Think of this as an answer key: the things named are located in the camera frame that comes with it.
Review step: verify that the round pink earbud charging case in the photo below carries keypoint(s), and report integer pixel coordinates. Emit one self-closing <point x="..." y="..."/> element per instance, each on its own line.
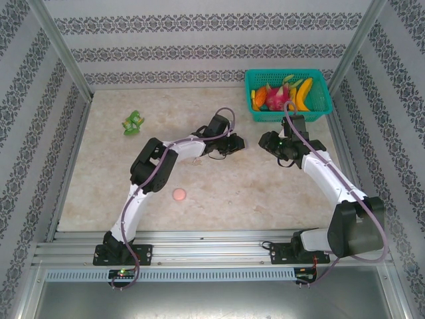
<point x="179" y="194"/>

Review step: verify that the aluminium frame post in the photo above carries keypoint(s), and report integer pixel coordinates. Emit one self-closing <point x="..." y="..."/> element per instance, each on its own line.
<point x="357" y="46"/>
<point x="61" y="46"/>

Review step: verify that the yellow toy fruit slice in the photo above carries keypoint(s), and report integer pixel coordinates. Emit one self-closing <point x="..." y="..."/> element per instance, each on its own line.
<point x="253" y="103"/>

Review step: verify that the small green circuit board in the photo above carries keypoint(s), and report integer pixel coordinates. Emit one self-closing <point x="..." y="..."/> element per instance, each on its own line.
<point x="122" y="273"/>
<point x="305" y="276"/>

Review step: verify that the orange toy fruit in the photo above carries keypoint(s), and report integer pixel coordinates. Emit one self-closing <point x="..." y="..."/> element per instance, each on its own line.
<point x="260" y="97"/>

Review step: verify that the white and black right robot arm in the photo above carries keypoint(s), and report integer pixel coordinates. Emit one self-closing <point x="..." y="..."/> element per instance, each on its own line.
<point x="332" y="179"/>

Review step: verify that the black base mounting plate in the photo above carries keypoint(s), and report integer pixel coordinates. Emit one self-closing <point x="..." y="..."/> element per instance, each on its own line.
<point x="146" y="254"/>
<point x="277" y="252"/>

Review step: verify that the teal plastic basket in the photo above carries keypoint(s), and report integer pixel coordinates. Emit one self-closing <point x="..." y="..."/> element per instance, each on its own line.
<point x="318" y="99"/>

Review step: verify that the aluminium extrusion rail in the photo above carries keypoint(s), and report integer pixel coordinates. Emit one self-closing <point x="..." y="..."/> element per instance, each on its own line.
<point x="206" y="249"/>

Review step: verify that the grey metal sheet panel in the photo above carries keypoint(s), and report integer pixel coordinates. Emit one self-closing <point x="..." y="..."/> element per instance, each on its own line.
<point x="212" y="302"/>

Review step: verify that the aluminium side rail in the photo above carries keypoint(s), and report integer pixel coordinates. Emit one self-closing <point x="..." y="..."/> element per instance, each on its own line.
<point x="69" y="159"/>
<point x="347" y="166"/>

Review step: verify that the green snack packet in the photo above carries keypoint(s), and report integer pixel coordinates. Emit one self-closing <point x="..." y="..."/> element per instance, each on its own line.
<point x="133" y="123"/>

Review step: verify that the yellow toy banana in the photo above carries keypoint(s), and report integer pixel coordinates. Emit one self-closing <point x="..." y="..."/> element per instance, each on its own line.
<point x="303" y="96"/>

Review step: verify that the pink toy dragon fruit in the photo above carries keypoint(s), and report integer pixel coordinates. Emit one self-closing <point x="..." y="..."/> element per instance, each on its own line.
<point x="277" y="98"/>

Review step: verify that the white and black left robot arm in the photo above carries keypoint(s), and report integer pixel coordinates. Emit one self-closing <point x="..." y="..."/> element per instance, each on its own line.
<point x="133" y="209"/>

